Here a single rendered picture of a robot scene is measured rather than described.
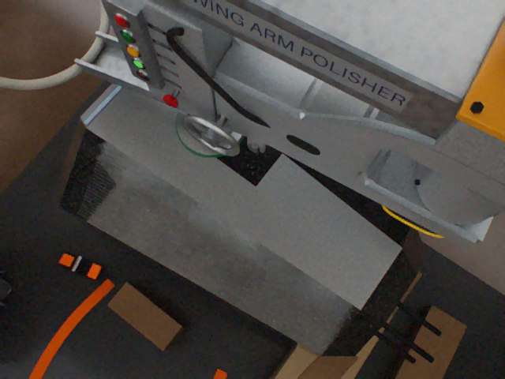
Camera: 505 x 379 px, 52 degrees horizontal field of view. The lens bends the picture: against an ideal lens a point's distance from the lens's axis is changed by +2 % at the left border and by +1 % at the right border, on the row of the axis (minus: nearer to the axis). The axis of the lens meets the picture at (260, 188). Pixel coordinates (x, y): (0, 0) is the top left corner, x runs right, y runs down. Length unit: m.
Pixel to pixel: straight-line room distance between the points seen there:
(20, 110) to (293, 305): 1.73
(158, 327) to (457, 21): 1.73
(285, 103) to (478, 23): 0.39
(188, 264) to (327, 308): 0.46
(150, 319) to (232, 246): 0.75
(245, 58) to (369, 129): 0.31
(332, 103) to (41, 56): 2.09
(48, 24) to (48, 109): 0.47
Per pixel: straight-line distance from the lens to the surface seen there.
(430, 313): 2.33
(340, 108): 0.98
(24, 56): 2.92
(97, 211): 1.80
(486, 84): 0.76
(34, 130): 2.72
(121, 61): 1.68
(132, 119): 1.68
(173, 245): 1.68
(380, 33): 0.78
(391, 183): 1.18
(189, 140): 1.60
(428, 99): 0.78
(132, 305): 2.24
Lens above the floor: 2.32
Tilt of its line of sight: 73 degrees down
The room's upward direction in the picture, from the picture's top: 5 degrees clockwise
